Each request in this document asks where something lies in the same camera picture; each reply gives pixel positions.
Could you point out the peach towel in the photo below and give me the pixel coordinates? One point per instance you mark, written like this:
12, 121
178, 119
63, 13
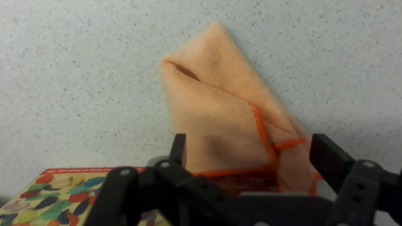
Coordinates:
233, 124

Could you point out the blue toy food box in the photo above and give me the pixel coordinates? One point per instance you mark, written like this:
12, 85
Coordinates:
55, 197

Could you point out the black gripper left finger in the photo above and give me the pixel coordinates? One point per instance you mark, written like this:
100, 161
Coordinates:
182, 198

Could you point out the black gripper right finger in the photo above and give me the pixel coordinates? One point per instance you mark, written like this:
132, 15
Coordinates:
362, 186

